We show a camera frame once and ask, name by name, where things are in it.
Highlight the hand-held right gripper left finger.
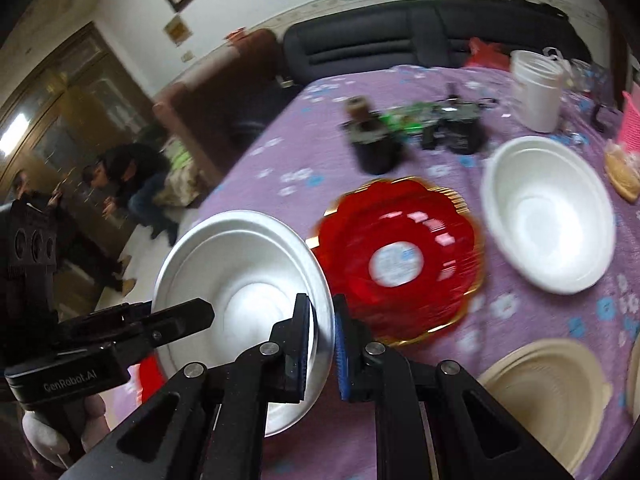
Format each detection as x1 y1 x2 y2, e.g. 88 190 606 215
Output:
60 294 318 480

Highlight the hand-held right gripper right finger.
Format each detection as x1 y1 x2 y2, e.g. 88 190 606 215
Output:
333 295 576 480

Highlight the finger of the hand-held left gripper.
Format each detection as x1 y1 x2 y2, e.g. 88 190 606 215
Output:
135 298 216 348
57 301 153 341

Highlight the white bowl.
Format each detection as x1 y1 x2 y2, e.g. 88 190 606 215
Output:
152 210 335 437
481 136 617 295

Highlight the beige bowl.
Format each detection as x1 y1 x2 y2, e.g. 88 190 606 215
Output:
476 339 612 477
626 334 640 423

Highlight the person's left hand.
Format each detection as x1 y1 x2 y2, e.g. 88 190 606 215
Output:
22 394 112 468

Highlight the green floral blanket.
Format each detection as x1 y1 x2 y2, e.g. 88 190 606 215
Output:
161 137 202 207

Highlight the dark jar with lid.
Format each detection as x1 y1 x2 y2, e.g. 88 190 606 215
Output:
344 110 405 175

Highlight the brown armchair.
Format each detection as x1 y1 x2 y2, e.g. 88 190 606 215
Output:
151 27 302 197

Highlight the wooden glass-door cabinet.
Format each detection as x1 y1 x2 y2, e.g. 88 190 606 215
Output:
0 21 157 311

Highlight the brown round object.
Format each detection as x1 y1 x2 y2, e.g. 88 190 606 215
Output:
346 96 372 123

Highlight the green packet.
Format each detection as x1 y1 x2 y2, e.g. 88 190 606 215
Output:
379 101 442 135

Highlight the black leather sofa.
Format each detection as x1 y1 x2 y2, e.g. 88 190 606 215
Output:
281 0 595 97

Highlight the white plastic jar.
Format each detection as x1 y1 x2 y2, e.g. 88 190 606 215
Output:
509 50 570 132

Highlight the round bread bun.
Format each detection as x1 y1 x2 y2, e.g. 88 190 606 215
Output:
603 141 640 202

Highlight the red plastic bag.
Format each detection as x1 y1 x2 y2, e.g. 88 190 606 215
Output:
462 36 512 69

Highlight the clear glass jar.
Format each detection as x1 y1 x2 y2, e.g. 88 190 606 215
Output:
566 57 610 95

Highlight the yellow wall decoration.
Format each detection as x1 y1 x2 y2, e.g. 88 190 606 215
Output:
163 13 194 47

